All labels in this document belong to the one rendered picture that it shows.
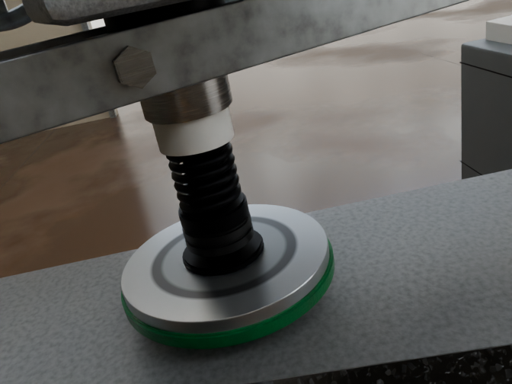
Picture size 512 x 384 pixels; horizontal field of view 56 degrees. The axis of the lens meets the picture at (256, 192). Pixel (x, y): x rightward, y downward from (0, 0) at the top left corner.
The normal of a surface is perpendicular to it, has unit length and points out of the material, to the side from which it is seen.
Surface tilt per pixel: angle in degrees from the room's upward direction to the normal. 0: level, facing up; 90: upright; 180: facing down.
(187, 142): 90
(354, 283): 0
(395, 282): 0
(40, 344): 0
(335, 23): 90
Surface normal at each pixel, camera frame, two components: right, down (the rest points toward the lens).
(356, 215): -0.18, -0.89
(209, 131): 0.52, 0.26
